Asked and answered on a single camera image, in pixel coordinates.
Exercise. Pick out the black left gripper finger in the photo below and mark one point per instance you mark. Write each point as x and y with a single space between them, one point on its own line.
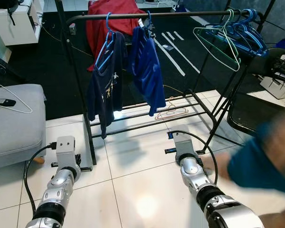
78 159

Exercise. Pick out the royal blue t-shirt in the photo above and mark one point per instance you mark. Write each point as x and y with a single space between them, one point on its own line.
149 71

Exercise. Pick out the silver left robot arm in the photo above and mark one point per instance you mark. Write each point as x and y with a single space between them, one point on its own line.
57 190

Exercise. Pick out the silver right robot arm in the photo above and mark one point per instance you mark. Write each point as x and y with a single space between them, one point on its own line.
194 175

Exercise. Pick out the person's hand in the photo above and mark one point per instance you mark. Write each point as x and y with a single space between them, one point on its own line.
216 165

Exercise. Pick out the grey upholstered ottoman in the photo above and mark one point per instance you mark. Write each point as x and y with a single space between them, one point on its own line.
16 133

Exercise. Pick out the person in teal clothes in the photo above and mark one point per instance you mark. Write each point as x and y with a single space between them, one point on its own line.
256 166

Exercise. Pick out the small black phone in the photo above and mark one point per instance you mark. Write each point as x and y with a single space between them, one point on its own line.
5 102

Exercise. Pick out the long white tape strip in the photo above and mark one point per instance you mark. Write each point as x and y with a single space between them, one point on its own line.
180 52
169 57

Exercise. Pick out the black folding chair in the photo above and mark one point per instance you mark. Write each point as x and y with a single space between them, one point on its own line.
256 114

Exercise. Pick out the black backpack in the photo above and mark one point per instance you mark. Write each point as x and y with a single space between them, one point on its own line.
2 71

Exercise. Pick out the white and black gadget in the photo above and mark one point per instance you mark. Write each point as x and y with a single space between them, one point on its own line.
275 88

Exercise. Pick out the small grey box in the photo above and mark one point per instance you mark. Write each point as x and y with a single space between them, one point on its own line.
72 29

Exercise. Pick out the red cloth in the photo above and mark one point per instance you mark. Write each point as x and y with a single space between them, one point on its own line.
111 28

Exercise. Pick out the black metal clothes rack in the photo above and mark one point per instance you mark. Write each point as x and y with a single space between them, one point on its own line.
189 14

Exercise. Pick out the white cabinet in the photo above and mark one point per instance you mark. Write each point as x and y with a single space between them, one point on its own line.
19 23

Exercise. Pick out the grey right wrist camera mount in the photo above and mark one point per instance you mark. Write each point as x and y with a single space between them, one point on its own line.
182 142

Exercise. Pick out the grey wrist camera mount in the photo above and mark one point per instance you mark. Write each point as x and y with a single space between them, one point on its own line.
65 149
182 142

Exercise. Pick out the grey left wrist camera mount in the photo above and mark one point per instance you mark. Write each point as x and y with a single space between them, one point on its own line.
65 149

